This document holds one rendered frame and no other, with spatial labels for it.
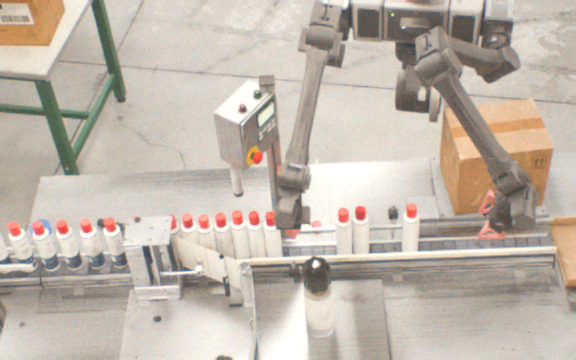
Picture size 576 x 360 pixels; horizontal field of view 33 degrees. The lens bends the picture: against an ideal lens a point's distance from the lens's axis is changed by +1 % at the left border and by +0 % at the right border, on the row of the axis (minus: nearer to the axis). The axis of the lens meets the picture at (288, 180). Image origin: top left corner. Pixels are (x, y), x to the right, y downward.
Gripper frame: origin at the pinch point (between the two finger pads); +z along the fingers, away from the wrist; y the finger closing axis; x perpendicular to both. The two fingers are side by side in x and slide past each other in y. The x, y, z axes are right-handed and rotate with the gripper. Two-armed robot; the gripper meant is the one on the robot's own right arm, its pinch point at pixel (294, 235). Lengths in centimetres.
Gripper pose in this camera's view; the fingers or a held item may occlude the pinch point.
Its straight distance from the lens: 275.2
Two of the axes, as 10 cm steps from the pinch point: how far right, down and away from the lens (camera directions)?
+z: 0.5, 7.0, 7.2
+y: 10.0, -0.3, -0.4
